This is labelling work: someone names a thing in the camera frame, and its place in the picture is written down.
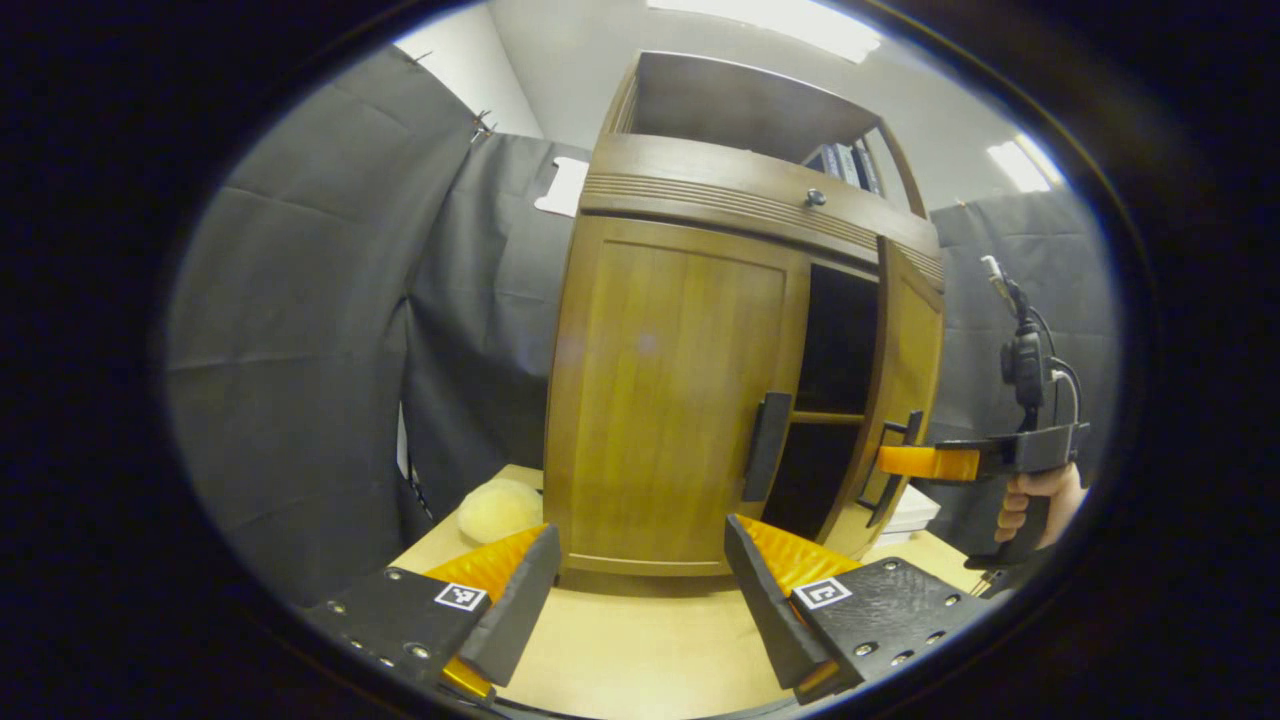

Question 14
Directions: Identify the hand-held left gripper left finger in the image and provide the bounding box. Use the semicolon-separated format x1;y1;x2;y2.
300;522;563;701

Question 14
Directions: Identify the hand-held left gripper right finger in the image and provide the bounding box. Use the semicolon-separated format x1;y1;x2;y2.
724;513;993;706

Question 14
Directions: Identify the wooden cabinet door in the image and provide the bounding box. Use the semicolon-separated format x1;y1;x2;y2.
820;237;946;561
545;213;813;578

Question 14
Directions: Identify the wooden double-door shoe cabinet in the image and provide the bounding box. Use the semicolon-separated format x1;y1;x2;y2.
542;50;946;579

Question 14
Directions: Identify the white flat box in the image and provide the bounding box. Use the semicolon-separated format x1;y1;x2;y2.
880;483;942;546

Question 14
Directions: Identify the pale yellow plush ball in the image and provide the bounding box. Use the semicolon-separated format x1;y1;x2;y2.
457;478;546;546

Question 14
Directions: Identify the black backdrop cloth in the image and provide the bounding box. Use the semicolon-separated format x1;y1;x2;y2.
400;130;593;521
915;188;1121;561
165;45;481;606

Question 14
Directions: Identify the large ceiling light panel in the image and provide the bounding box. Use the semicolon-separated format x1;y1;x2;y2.
645;0;883;63

